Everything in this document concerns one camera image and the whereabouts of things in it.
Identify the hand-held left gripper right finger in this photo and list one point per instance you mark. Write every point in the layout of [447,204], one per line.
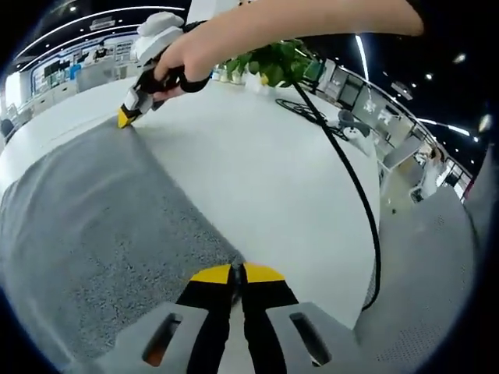
[296,335]

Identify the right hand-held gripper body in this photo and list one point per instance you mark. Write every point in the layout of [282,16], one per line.
[158,37]

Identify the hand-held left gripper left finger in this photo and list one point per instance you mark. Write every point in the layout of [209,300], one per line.
[167,335]

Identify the grey towel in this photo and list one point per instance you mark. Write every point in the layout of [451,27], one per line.
[97,233]

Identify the person's right hand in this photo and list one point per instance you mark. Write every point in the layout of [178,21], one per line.
[191,54]

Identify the light grey office chair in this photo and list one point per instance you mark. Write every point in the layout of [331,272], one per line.
[95,78]

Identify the ceiling air conditioner unit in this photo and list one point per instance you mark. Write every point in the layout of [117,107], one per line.
[102,24]

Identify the small plant in white pot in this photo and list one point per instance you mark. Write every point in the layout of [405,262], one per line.
[232,70]

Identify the green potted plant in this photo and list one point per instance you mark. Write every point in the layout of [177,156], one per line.
[277,62]

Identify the black office chair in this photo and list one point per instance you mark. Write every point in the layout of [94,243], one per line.
[7,130]

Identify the white handheld controller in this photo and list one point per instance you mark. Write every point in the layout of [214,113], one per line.
[356,134]

